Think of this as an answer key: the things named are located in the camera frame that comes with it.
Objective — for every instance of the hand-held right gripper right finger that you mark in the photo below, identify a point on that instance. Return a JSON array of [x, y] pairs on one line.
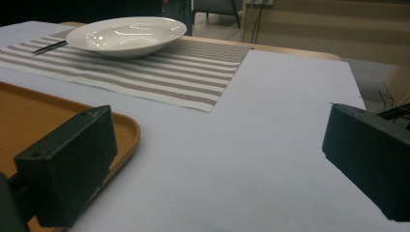
[[370, 154]]

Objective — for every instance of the grey chair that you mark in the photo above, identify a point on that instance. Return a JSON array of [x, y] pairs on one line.
[[217, 8]]

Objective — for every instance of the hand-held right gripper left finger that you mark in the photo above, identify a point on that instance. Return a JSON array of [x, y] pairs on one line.
[[69, 164]]

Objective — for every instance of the striped placemat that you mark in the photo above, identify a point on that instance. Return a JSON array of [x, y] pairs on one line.
[[154, 69]]

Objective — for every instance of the white shallow bowl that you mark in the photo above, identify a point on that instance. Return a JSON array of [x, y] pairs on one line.
[[127, 35]]

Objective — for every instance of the black chopsticks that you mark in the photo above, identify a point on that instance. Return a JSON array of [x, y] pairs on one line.
[[48, 47]]

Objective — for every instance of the white table cover sheet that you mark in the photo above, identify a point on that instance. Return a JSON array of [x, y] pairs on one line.
[[245, 145]]

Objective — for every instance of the orange wooden tray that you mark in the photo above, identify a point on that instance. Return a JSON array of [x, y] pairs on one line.
[[32, 119]]

